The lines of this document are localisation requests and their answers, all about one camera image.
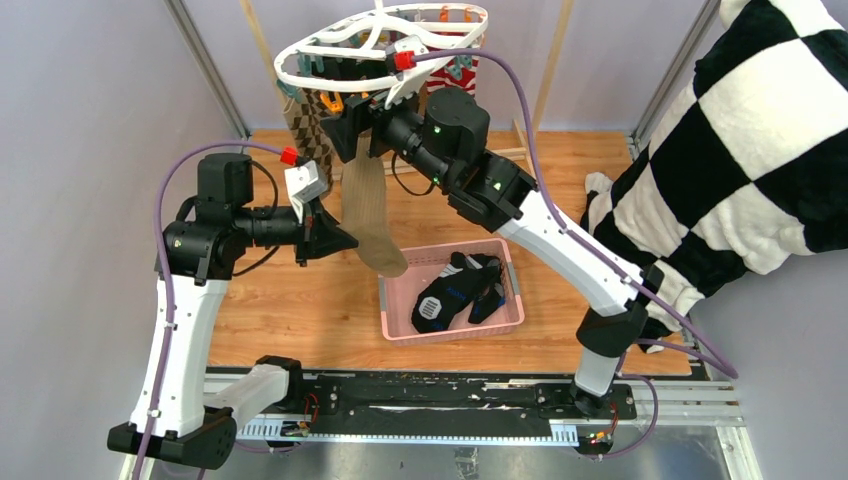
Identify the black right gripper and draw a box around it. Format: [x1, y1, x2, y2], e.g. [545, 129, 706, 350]
[320, 75, 454, 191]

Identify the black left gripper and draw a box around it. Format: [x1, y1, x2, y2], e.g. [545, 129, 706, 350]
[235, 194, 359, 266]

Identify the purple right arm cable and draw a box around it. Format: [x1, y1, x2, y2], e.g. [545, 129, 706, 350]
[410, 47, 740, 462]

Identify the pink plastic basket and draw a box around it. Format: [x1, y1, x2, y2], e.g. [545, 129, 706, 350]
[378, 239, 525, 345]

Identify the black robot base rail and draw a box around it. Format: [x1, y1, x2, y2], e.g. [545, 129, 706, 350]
[238, 370, 637, 447]

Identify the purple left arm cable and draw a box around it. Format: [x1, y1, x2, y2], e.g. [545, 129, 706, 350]
[131, 140, 299, 480]

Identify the red white striped sock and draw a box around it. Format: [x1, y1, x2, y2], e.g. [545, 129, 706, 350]
[425, 55, 479, 97]

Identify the dark green sock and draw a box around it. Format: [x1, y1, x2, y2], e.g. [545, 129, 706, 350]
[316, 57, 388, 81]

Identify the argyle brown sock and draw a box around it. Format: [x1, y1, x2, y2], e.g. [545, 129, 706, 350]
[284, 87, 335, 197]

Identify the black blue sock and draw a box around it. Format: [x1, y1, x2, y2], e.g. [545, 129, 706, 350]
[411, 263, 462, 334]

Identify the white round sock hanger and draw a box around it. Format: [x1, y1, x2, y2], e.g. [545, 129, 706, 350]
[272, 1, 489, 93]

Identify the black grey sock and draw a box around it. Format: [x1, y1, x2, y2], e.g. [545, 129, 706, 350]
[444, 252, 505, 325]

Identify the black white checkered blanket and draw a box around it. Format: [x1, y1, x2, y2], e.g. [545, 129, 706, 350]
[581, 1, 847, 339]

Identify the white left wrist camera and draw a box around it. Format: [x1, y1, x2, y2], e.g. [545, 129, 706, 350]
[284, 160, 330, 222]

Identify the wooden clothes rack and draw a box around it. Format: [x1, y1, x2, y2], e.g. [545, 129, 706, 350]
[258, 39, 533, 181]

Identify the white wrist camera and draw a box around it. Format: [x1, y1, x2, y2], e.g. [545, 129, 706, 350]
[384, 37, 431, 109]
[284, 160, 330, 222]

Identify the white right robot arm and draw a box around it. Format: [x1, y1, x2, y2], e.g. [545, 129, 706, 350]
[341, 88, 664, 418]

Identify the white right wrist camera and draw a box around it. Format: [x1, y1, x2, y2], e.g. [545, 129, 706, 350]
[384, 37, 431, 109]

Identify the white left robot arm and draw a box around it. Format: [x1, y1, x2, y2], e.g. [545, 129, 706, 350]
[107, 141, 357, 470]

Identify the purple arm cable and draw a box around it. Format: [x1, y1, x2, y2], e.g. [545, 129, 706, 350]
[131, 140, 299, 480]
[410, 47, 740, 462]

